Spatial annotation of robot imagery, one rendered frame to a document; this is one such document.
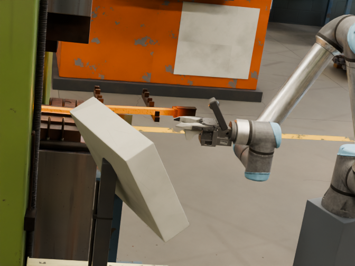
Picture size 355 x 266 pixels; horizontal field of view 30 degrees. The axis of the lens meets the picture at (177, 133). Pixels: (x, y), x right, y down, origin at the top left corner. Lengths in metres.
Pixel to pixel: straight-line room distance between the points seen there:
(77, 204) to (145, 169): 0.72
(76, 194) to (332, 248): 1.12
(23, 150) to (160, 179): 0.45
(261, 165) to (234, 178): 2.07
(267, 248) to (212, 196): 0.63
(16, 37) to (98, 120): 0.30
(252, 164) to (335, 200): 0.53
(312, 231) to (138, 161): 1.46
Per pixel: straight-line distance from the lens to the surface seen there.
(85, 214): 2.26
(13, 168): 1.89
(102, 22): 5.72
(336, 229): 2.77
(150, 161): 1.55
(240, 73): 6.08
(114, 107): 2.60
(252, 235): 3.77
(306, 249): 2.92
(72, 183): 2.21
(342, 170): 2.73
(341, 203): 2.78
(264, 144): 2.34
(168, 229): 1.67
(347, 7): 10.01
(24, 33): 1.76
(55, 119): 2.23
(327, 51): 2.48
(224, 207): 4.02
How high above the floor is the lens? 1.76
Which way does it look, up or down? 20 degrees down
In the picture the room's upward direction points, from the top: 8 degrees clockwise
